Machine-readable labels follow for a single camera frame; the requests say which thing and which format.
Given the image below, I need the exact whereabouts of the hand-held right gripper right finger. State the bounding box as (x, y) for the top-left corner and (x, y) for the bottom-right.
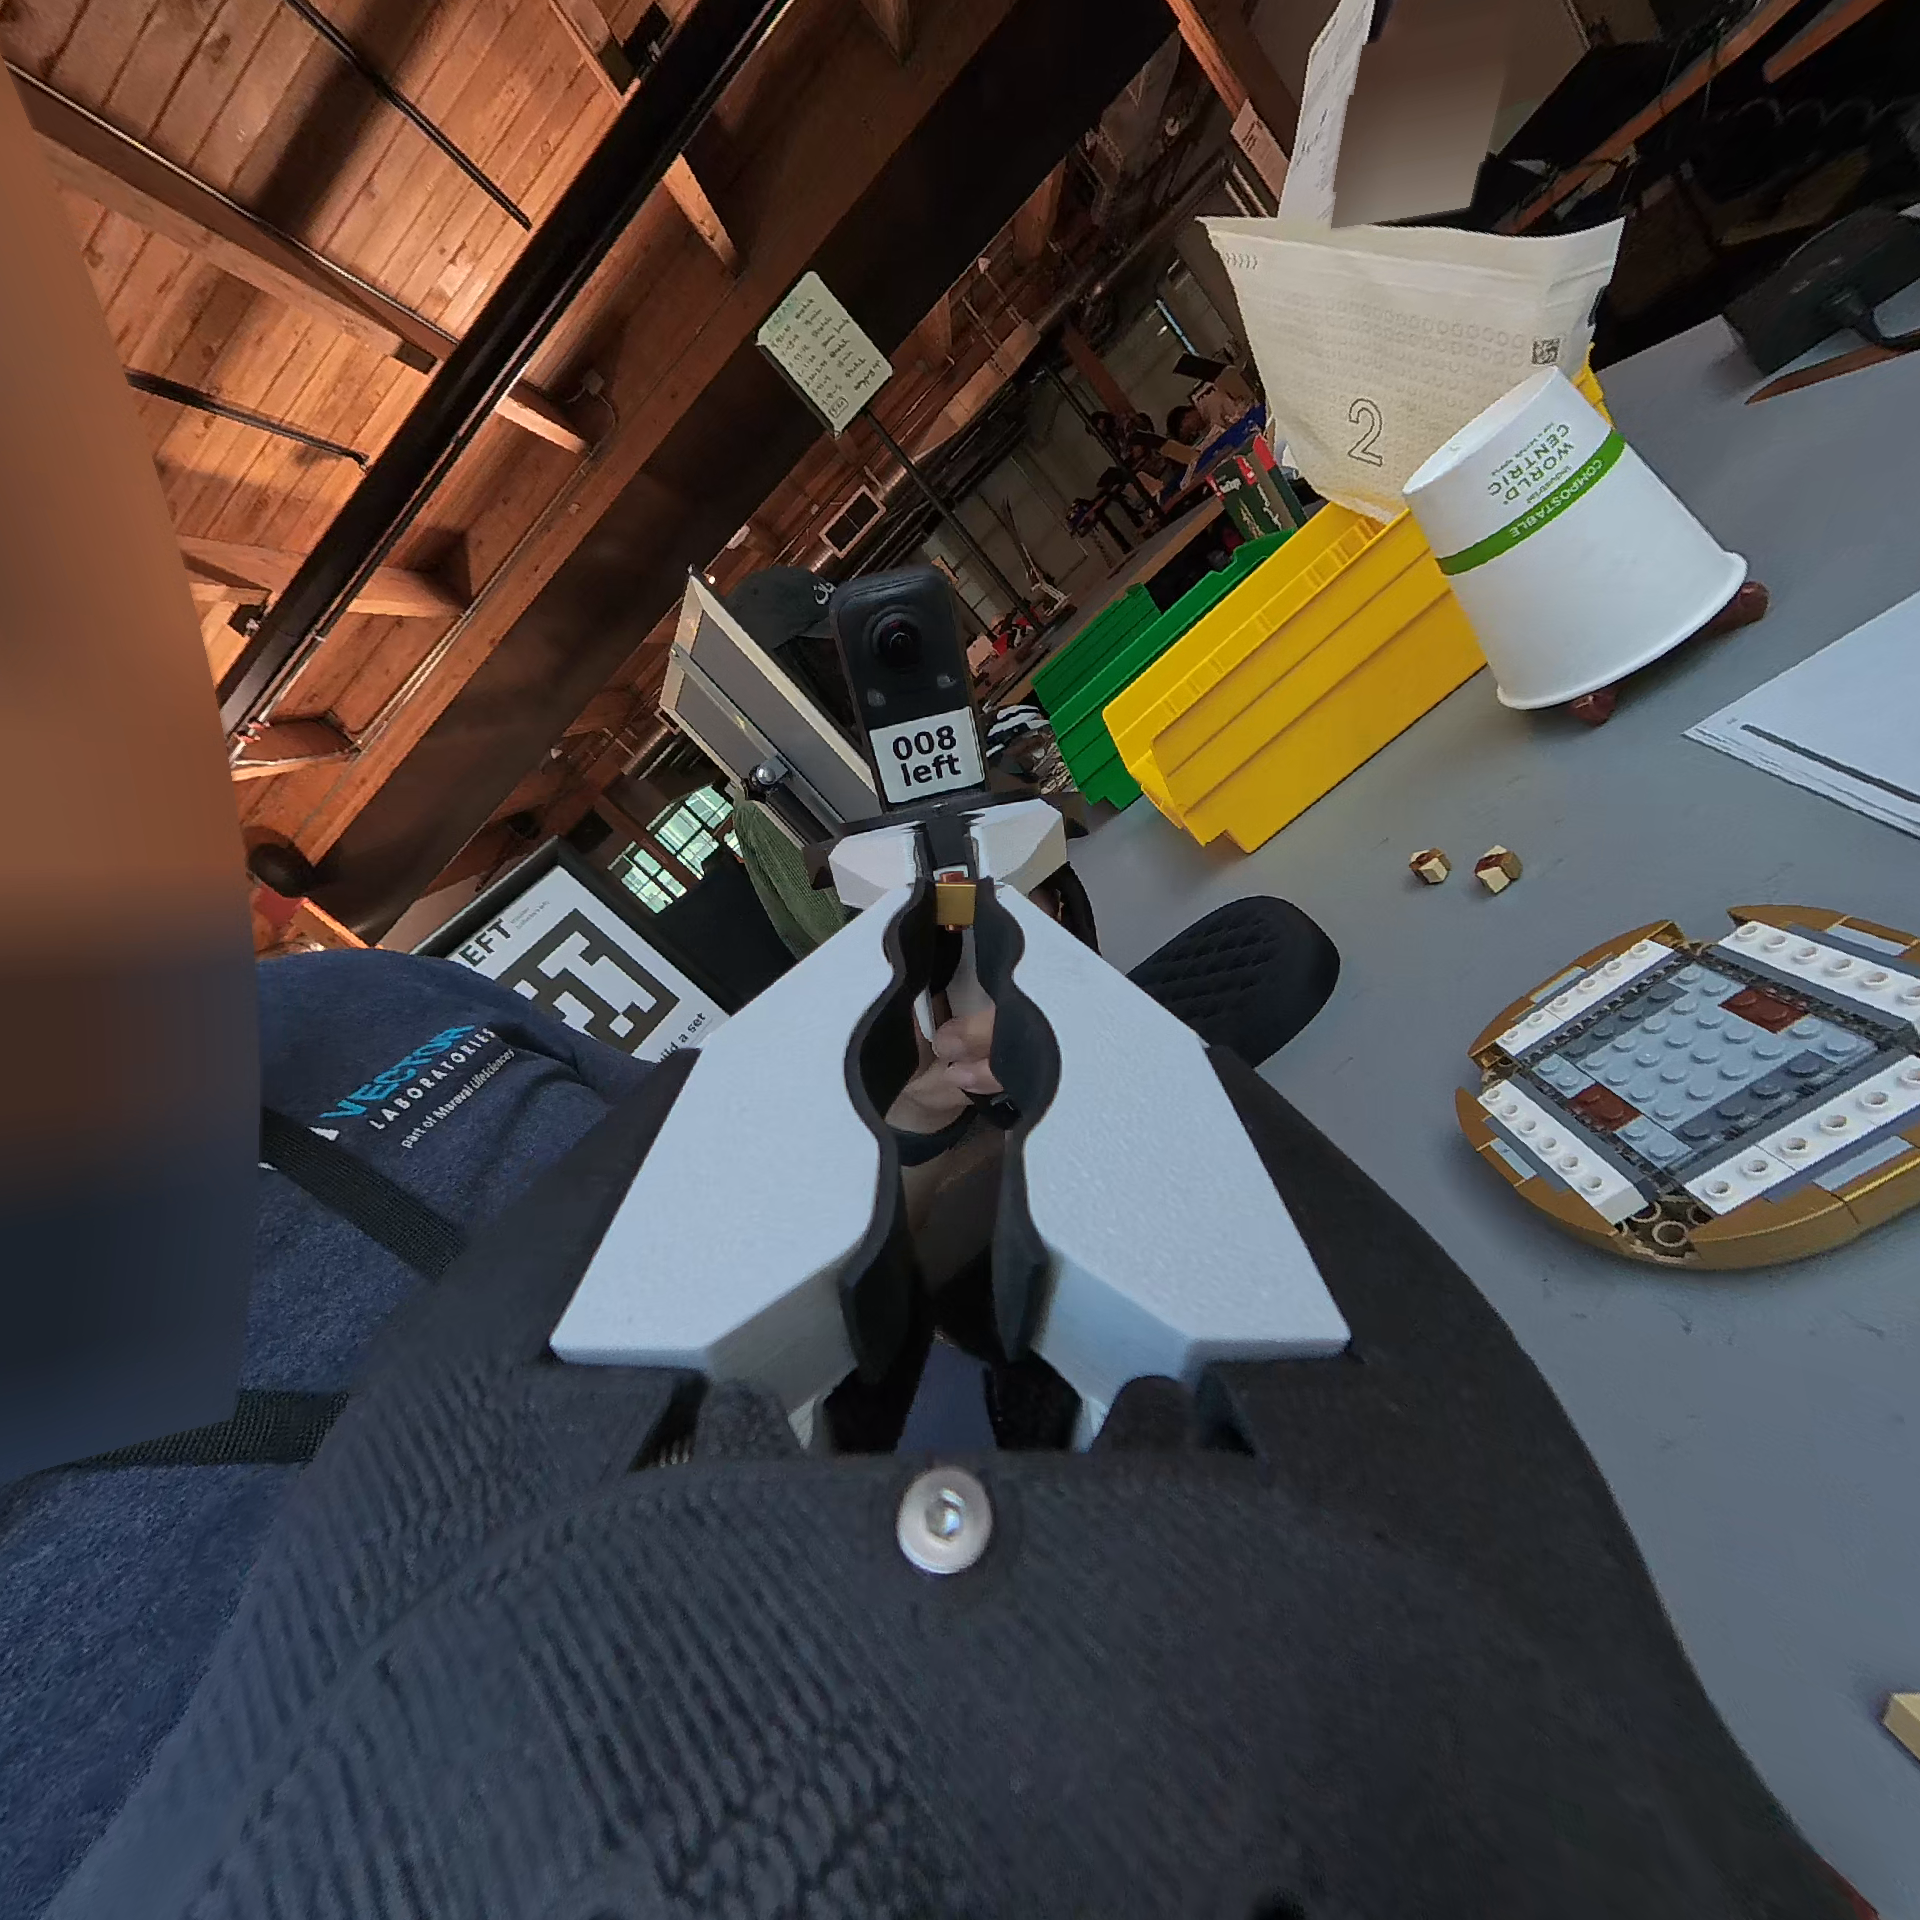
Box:
(975, 885), (1354, 1455)

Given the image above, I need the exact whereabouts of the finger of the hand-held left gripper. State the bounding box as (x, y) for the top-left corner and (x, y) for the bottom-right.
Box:
(826, 816), (940, 914)
(972, 800), (1075, 895)

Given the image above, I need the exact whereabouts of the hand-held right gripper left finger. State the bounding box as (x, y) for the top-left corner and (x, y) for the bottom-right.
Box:
(549, 882), (923, 1455)

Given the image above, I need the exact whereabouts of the round lego base model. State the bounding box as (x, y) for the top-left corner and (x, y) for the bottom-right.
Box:
(1454, 903), (1920, 1275)

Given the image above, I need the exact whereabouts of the beige paper lego bag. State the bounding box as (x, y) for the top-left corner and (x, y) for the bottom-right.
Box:
(1201, 216), (1633, 529)

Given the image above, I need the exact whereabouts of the lego instruction booklet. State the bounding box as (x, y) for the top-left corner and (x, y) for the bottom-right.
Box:
(1682, 593), (1920, 839)

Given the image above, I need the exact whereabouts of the person's left hand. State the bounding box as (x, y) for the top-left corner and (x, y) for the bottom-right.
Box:
(885, 1001), (1011, 1136)

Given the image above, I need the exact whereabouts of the green hanging cloth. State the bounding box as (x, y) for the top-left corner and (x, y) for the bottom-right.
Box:
(730, 797), (846, 961)

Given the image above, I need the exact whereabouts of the black cap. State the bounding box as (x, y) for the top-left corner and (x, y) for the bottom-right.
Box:
(727, 566), (846, 650)

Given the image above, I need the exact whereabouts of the green plastic bin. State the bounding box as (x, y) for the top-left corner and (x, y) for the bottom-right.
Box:
(1031, 534), (1281, 813)

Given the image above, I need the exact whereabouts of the grey board panel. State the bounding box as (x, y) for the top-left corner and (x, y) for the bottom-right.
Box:
(661, 569), (890, 850)

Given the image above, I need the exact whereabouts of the black wrist rest pad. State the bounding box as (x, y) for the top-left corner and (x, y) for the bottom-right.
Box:
(1050, 897), (1343, 1072)

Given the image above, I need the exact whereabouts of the framed black white tag poster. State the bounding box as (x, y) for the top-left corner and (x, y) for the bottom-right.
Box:
(409, 862), (740, 1070)

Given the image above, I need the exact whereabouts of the white handwritten sign board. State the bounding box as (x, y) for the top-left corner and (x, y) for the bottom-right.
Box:
(756, 270), (895, 439)

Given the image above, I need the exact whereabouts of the red green cardboard box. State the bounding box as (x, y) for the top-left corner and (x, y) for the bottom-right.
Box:
(1201, 432), (1309, 537)

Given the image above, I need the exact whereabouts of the white paper cup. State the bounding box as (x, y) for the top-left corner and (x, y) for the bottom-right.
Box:
(1402, 369), (1750, 713)

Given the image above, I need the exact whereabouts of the printed paper sheet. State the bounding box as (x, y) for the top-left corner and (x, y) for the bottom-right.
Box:
(1275, 0), (1377, 232)

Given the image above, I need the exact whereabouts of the black power adapter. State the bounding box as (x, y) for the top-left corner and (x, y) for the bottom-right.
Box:
(1722, 202), (1920, 381)

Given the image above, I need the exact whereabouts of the black shoulder strap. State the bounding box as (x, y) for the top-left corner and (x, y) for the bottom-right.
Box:
(259, 1103), (471, 1279)

